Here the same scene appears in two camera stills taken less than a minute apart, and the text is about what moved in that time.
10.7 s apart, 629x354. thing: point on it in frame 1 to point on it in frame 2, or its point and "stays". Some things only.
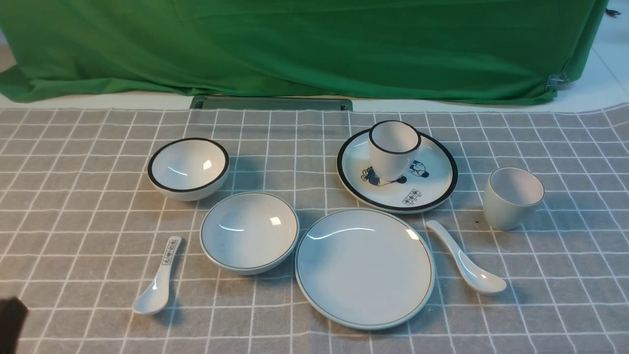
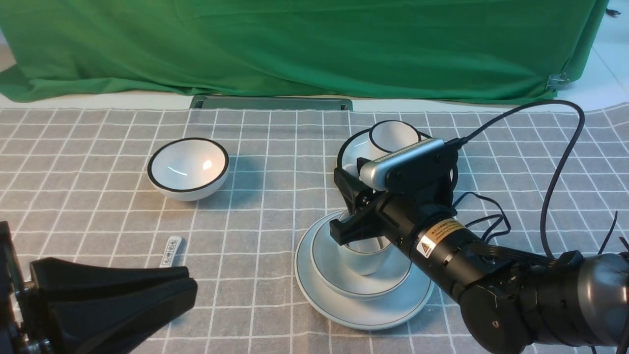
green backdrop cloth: (447, 51) stays
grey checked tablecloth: (84, 234) stays
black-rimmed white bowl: (188, 169) stays
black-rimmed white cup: (394, 146) stays
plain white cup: (508, 192) to (364, 255)
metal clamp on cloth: (557, 81) stays
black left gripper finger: (13, 313) to (121, 324)
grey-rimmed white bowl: (248, 233) to (332, 273)
